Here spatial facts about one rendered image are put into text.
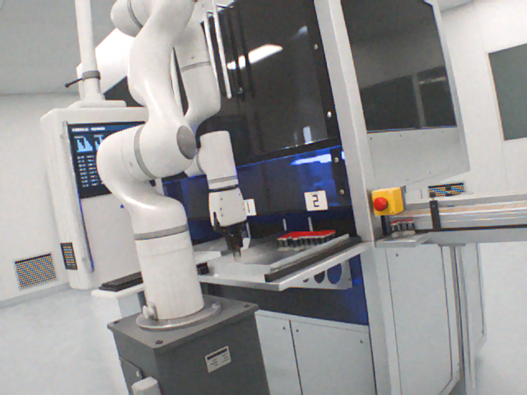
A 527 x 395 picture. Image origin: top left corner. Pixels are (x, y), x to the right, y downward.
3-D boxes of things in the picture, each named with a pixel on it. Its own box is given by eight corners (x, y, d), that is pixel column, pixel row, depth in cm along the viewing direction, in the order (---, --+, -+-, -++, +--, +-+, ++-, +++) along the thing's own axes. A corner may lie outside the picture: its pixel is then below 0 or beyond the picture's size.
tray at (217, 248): (246, 239, 175) (244, 230, 174) (291, 238, 156) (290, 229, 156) (179, 259, 151) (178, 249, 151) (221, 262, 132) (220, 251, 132)
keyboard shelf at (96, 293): (165, 267, 194) (164, 262, 194) (204, 269, 176) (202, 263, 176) (82, 295, 159) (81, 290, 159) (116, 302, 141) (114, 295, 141)
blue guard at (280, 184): (104, 224, 266) (100, 197, 265) (352, 204, 125) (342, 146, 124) (104, 225, 265) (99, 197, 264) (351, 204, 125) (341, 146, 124)
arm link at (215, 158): (199, 182, 115) (229, 176, 112) (191, 136, 114) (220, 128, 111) (213, 179, 123) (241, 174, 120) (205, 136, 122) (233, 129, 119)
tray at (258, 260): (287, 245, 142) (286, 235, 142) (350, 244, 123) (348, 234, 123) (209, 272, 119) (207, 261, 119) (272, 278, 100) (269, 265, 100)
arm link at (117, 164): (168, 236, 80) (146, 117, 79) (101, 244, 87) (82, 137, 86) (198, 225, 91) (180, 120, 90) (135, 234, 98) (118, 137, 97)
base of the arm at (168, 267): (161, 338, 75) (141, 244, 74) (123, 321, 89) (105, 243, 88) (238, 307, 88) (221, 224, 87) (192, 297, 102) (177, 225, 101)
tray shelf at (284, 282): (240, 243, 178) (239, 239, 178) (383, 241, 128) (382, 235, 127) (142, 273, 145) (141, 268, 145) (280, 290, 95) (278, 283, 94)
